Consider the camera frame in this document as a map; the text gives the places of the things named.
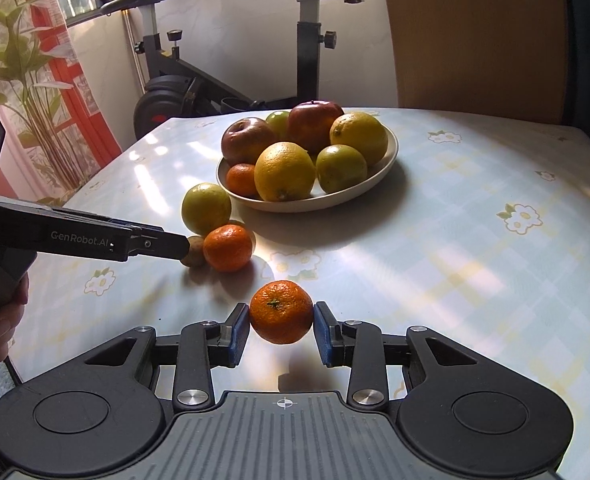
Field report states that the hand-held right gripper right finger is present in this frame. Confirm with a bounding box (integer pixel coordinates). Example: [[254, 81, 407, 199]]
[[312, 301, 480, 407]]

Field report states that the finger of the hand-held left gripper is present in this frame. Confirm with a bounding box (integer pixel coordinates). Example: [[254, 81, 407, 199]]
[[108, 217, 192, 261]]

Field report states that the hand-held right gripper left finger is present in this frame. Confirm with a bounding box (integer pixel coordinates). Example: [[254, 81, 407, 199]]
[[82, 302, 251, 413]]

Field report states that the brown kiwi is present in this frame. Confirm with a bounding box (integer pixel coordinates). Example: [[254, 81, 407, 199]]
[[181, 235, 206, 268]]

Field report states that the orange mandarin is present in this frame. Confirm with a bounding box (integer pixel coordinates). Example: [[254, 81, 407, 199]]
[[225, 163, 259, 198], [249, 280, 315, 346], [203, 224, 254, 274]]

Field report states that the yellow-green orange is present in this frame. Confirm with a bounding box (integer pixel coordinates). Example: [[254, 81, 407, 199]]
[[181, 182, 233, 237]]

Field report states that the cream round plate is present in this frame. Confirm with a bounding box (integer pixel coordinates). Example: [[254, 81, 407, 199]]
[[215, 122, 400, 213]]

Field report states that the brownish red apple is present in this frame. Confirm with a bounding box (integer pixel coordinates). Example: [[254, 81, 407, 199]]
[[221, 117, 279, 167]]

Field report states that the yellow citrus fruit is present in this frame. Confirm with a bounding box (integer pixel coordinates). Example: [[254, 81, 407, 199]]
[[254, 141, 317, 203], [329, 112, 390, 167]]

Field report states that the dark red apple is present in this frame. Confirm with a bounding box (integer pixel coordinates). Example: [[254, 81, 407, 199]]
[[288, 100, 345, 156]]

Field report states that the person's left hand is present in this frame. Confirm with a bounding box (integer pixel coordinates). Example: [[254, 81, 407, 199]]
[[0, 266, 30, 364]]

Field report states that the plant print curtain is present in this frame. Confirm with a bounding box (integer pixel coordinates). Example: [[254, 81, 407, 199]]
[[0, 0, 123, 206]]

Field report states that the black exercise bike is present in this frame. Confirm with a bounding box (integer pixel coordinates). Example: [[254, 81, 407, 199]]
[[85, 0, 376, 138]]

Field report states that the wooden chair back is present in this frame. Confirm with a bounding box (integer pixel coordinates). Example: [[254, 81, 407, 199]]
[[377, 0, 568, 126]]

